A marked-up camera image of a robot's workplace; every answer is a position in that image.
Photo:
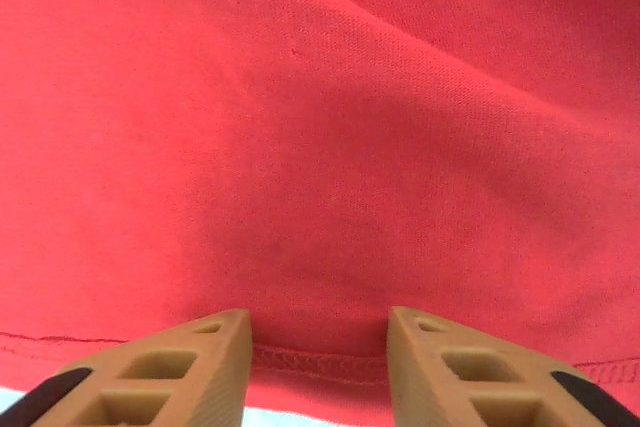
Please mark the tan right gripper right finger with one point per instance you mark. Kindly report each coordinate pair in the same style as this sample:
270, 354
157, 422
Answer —
420, 377

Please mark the red t-shirt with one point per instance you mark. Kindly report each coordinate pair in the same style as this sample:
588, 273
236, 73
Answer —
320, 147

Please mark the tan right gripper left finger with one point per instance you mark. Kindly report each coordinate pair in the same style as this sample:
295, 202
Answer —
210, 377

